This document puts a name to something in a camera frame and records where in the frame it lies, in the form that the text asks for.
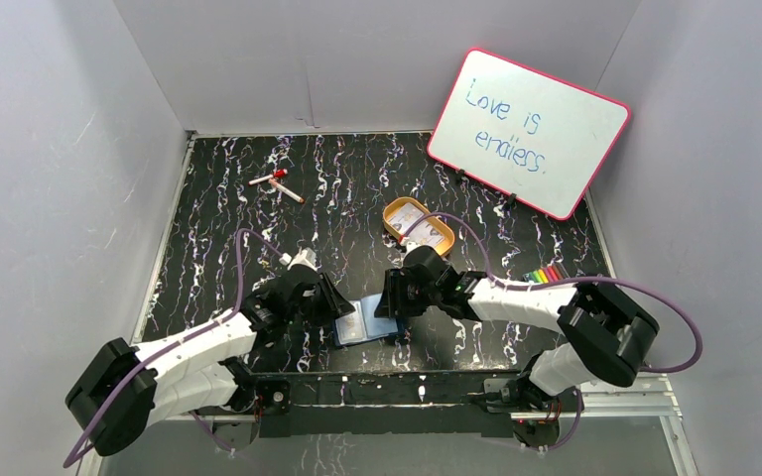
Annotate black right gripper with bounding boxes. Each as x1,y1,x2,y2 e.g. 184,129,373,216
373,268,441,318

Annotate silver credit card stack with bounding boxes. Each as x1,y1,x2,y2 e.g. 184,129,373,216
387,202,445,249

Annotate blue leather card holder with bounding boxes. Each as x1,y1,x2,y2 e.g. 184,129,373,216
333,294,405,347

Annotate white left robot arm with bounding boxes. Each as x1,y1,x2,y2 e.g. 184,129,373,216
64,264,355,464

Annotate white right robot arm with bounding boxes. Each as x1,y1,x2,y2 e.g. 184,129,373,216
374,246,660,411

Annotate yellow oval tray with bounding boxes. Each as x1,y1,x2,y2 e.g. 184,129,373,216
382,196,455,257

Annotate orange capped marker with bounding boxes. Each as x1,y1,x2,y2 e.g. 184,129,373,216
269,178,305,203

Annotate red capped marker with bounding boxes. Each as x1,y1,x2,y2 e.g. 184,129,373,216
248,169,288,186

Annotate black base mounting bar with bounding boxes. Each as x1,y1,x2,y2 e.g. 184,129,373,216
190,371,619,440

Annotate coloured marker pen set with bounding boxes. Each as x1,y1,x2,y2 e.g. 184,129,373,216
524,263,570,284

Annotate pink framed whiteboard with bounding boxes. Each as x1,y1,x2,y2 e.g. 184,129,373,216
427,49,631,220

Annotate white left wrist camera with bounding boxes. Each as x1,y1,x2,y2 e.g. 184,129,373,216
279,248,318,271

